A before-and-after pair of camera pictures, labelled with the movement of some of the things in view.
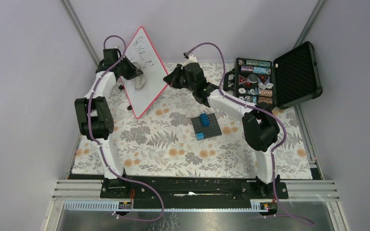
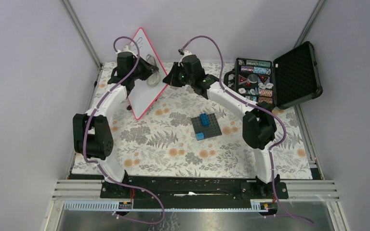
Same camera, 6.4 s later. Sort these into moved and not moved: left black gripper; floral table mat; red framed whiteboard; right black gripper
Moved: left black gripper
Not moved: red framed whiteboard; floral table mat; right black gripper
